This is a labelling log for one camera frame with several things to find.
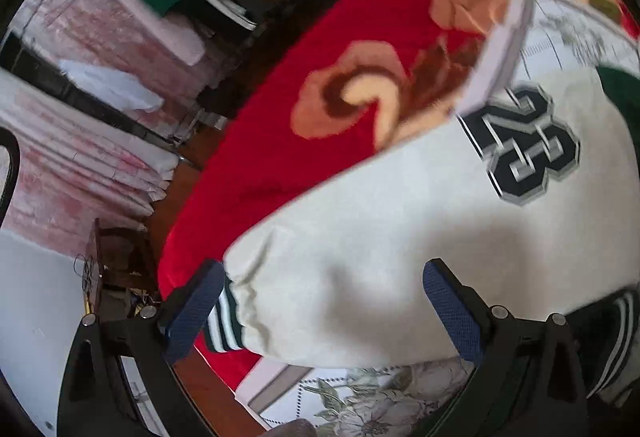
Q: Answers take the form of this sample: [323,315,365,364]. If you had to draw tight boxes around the black chair frame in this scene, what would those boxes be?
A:
[0,127,21,229]

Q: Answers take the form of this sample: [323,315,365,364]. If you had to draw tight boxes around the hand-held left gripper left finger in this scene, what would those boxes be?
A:
[57,258,228,437]

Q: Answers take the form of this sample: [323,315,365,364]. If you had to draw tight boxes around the red floral blanket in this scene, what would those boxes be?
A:
[157,0,640,378]

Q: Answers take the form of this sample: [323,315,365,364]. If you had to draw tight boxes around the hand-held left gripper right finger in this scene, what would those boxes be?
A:
[422,258,589,437]

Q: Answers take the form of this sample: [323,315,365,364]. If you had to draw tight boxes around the white and green varsity jacket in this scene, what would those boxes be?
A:
[202,66,640,410]

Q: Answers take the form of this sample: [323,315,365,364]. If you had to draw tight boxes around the wooden side table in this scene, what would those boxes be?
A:
[75,217,162,318]

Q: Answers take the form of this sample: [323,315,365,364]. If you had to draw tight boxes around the white plastic bag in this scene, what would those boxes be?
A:
[60,58,166,114]

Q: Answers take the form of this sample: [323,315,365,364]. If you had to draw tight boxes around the black metal rail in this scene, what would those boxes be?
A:
[0,30,187,154]

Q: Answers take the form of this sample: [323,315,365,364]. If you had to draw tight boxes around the pink cloth cover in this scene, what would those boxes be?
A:
[0,67,181,249]
[22,0,236,140]

